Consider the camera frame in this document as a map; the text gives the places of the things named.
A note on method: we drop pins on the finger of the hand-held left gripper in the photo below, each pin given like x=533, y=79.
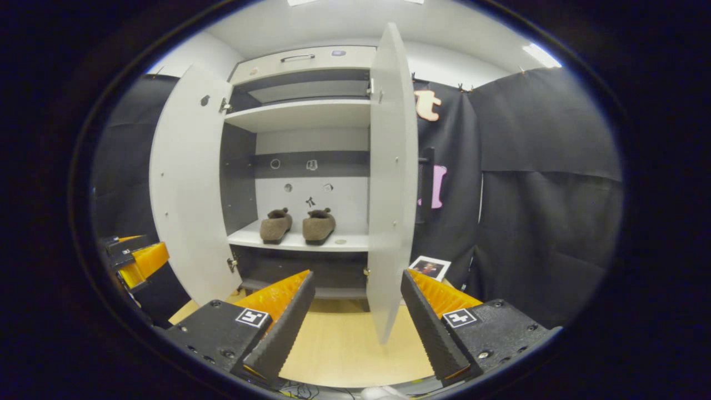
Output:
x=125, y=243
x=150, y=260

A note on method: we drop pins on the white shoe cabinet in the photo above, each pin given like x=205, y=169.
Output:
x=300, y=114

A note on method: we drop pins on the ceiling light panel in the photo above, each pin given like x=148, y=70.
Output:
x=300, y=1
x=541, y=55

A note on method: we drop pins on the white cabinet drawer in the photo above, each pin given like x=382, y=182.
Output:
x=266, y=66

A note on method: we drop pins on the brown fuzzy shoe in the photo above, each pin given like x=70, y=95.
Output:
x=318, y=226
x=275, y=226

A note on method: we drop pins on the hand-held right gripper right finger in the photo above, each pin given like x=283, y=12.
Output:
x=427, y=328

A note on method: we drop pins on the white cabinet door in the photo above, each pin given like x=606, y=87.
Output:
x=189, y=183
x=391, y=194

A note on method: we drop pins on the person's white sneaker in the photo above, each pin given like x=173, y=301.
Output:
x=383, y=394

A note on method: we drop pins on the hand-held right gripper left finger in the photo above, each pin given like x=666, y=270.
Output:
x=289, y=328

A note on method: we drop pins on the black backdrop cloth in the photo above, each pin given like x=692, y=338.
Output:
x=544, y=222

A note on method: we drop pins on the stack of white books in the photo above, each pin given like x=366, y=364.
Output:
x=430, y=268

